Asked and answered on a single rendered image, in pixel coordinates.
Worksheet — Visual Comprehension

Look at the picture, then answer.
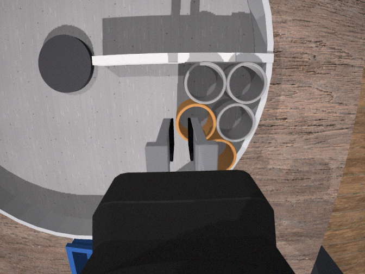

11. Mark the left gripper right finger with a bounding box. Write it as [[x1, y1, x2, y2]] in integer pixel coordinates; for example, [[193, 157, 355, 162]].
[[187, 117, 219, 172]]

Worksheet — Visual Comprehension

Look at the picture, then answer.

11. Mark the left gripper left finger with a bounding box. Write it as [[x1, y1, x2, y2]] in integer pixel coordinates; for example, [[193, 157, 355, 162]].
[[145, 118, 174, 172]]

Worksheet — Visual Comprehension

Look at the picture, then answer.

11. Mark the grey turntable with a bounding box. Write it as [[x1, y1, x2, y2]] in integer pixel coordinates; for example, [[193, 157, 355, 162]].
[[0, 0, 274, 240]]

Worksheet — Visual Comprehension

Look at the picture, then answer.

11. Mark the blue crate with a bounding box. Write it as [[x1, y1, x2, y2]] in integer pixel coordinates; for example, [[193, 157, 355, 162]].
[[65, 239, 93, 274]]

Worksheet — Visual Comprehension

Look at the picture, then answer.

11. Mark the wooden table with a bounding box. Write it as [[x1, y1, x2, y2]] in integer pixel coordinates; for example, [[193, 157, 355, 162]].
[[0, 0, 362, 274]]

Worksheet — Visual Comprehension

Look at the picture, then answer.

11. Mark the steel bushing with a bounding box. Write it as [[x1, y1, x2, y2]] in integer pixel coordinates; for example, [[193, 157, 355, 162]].
[[225, 61, 268, 105], [184, 61, 228, 105], [216, 103, 256, 142]]

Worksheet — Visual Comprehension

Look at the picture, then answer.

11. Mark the bronze bushing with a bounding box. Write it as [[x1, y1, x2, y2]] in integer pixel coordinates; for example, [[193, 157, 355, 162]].
[[206, 139, 237, 171], [175, 99, 217, 142]]

